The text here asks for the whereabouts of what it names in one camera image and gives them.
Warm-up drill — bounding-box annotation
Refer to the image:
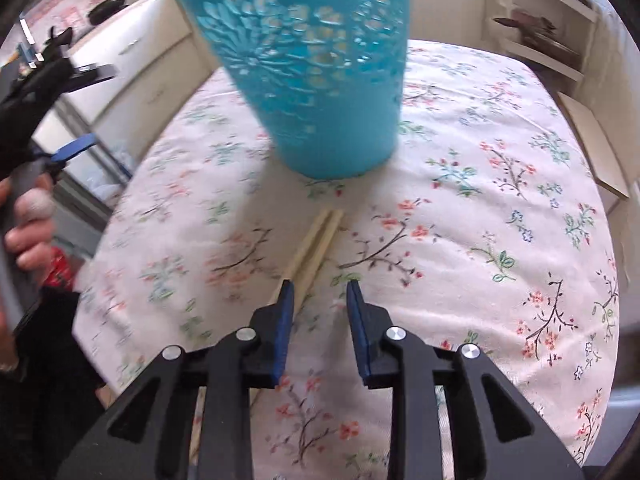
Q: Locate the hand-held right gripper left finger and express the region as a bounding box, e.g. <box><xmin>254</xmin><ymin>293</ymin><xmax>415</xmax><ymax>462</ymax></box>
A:
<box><xmin>55</xmin><ymin>279</ymin><xmax>296</xmax><ymax>480</ymax></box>

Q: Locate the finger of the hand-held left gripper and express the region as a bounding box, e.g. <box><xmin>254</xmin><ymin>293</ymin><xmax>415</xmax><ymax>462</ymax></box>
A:
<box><xmin>30</xmin><ymin>132</ymin><xmax>98</xmax><ymax>183</ymax></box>
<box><xmin>62</xmin><ymin>62</ymin><xmax>117</xmax><ymax>93</ymax></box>

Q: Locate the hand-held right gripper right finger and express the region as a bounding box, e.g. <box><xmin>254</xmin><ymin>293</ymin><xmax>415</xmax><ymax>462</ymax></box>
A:
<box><xmin>346</xmin><ymin>280</ymin><xmax>586</xmax><ymax>480</ymax></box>

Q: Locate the slim bamboo chopstick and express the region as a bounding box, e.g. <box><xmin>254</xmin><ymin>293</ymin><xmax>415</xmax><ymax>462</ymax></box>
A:
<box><xmin>187</xmin><ymin>208</ymin><xmax>333</xmax><ymax>466</ymax></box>
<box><xmin>247</xmin><ymin>210</ymin><xmax>346</xmax><ymax>406</ymax></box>

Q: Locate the teal perforated plastic container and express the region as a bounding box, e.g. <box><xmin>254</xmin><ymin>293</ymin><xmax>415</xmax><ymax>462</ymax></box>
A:
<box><xmin>167</xmin><ymin>0</ymin><xmax>412</xmax><ymax>180</ymax></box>

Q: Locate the person's left forearm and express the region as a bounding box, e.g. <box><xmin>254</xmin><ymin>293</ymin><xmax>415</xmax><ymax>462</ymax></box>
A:
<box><xmin>0</xmin><ymin>325</ymin><xmax>21</xmax><ymax>363</ymax></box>

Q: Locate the person's left hand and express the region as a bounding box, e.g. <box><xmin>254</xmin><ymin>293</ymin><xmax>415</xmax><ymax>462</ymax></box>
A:
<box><xmin>0</xmin><ymin>180</ymin><xmax>57</xmax><ymax>273</ymax></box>

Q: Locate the white drawer cabinet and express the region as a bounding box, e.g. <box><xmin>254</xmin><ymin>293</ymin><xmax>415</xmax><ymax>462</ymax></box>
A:
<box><xmin>30</xmin><ymin>0</ymin><xmax>221</xmax><ymax>211</ymax></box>

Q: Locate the clear plastic bag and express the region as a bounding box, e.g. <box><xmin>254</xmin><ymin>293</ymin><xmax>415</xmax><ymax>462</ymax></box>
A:
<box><xmin>90</xmin><ymin>150</ymin><xmax>136</xmax><ymax>201</ymax></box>

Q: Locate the red patterned cloth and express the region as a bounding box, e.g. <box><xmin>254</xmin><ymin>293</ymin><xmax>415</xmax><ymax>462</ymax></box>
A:
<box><xmin>42</xmin><ymin>250</ymin><xmax>76</xmax><ymax>288</ymax></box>

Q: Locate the floral tablecloth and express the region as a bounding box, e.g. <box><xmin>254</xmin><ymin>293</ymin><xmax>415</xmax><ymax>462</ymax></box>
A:
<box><xmin>72</xmin><ymin>40</ymin><xmax>621</xmax><ymax>480</ymax></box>

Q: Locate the dark cloth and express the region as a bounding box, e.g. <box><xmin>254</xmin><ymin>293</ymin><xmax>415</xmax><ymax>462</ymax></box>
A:
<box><xmin>0</xmin><ymin>285</ymin><xmax>106</xmax><ymax>480</ymax></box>

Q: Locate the cardboard sheet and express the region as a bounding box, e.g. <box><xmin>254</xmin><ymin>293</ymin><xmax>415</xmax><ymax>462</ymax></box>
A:
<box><xmin>555</xmin><ymin>91</ymin><xmax>631</xmax><ymax>200</ymax></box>

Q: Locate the brown wooden object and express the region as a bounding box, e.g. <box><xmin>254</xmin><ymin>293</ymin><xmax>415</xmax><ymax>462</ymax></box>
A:
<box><xmin>492</xmin><ymin>10</ymin><xmax>558</xmax><ymax>43</ymax></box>

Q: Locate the pink wall poster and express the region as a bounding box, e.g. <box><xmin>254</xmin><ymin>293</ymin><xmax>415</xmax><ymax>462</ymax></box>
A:
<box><xmin>25</xmin><ymin>0</ymin><xmax>101</xmax><ymax>36</ymax></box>

